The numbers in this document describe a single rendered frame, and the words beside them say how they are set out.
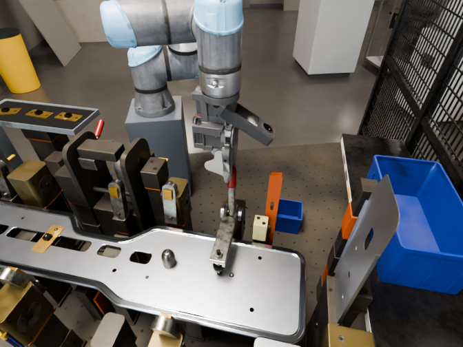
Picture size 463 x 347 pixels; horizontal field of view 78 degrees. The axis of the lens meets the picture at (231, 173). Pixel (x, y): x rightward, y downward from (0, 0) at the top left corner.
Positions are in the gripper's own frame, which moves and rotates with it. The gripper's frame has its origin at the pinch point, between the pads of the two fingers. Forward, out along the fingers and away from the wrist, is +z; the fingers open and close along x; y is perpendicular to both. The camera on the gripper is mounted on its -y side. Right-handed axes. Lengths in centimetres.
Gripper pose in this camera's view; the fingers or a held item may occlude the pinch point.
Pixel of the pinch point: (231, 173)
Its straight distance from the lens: 65.3
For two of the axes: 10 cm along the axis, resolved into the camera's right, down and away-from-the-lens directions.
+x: -2.1, 6.4, -7.4
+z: 0.0, 7.6, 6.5
